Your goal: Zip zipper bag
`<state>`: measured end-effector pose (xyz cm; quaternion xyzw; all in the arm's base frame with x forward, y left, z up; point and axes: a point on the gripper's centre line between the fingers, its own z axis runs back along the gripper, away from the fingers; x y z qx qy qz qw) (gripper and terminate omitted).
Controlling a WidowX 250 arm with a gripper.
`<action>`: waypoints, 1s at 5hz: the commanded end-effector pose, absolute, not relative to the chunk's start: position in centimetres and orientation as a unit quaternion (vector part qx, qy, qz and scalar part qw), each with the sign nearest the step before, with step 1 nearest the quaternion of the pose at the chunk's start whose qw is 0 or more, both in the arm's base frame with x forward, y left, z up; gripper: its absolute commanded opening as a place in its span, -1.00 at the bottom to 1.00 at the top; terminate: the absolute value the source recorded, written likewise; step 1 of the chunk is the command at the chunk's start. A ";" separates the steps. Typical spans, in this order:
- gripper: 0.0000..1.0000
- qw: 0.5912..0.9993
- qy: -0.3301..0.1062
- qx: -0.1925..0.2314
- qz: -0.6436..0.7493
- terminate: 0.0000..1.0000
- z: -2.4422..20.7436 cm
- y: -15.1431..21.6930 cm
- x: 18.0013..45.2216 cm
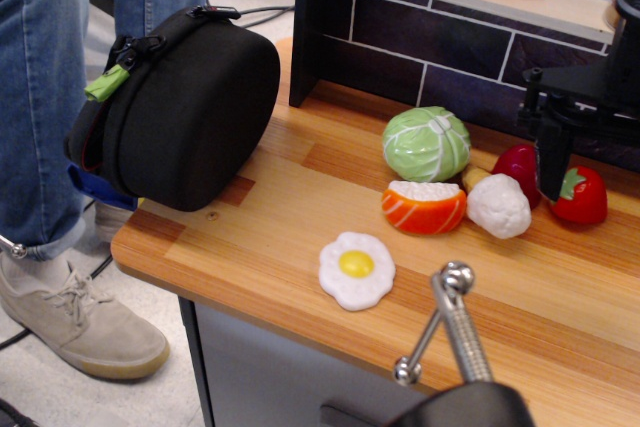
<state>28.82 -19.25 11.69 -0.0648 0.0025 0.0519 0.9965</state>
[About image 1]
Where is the toy green cabbage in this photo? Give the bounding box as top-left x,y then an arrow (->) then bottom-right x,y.
382,106 -> 471,182

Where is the toy fried egg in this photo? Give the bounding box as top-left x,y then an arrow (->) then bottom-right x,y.
319,232 -> 396,311

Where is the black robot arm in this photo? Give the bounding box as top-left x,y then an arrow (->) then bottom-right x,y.
518,0 -> 639,201

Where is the toy white cauliflower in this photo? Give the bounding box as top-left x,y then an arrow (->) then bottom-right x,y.
467,174 -> 532,239

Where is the black zipper case bag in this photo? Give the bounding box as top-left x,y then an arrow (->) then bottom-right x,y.
64,6 -> 280,212

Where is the blue jeans left leg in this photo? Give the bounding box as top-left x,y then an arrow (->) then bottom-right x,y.
1,0 -> 88,261

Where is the toy red strawberry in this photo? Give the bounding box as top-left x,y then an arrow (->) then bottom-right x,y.
550,166 -> 608,224

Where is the dark brick-pattern shelf unit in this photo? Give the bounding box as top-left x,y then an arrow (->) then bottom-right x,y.
288,0 -> 640,173

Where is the black floor cable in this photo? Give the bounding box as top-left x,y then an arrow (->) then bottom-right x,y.
234,4 -> 296,29

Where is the toy yellow banana piece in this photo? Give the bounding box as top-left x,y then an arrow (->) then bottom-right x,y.
461,164 -> 491,194

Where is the toy dark red fruit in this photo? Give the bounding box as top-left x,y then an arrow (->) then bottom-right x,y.
492,144 -> 542,210

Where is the metal clamp screw handle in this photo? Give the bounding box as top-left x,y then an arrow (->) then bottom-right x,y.
393,261 -> 494,386

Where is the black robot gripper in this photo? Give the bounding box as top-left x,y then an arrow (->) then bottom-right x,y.
518,65 -> 639,201

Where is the beige suede shoe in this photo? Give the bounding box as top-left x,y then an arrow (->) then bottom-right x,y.
1,254 -> 170,381

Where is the toy salmon sushi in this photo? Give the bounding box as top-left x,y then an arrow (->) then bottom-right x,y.
381,181 -> 467,235

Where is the green zipper pull tab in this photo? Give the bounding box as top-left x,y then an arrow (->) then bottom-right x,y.
84,64 -> 130,102

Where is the black clamp body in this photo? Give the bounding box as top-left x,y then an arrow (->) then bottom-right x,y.
388,382 -> 535,427

